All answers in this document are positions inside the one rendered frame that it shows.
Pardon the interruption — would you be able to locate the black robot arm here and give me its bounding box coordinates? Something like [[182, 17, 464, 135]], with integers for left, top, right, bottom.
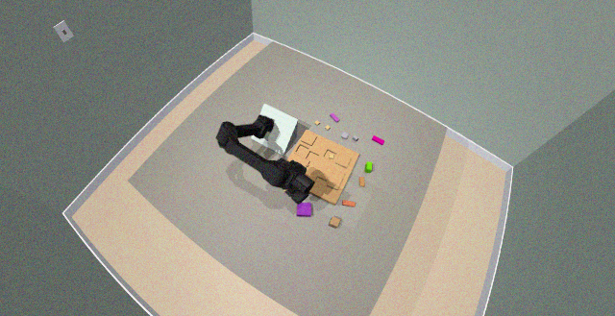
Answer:
[[216, 115, 315, 195]]

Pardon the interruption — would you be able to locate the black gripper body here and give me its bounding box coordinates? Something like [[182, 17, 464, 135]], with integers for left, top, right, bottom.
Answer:
[[287, 185, 309, 205]]

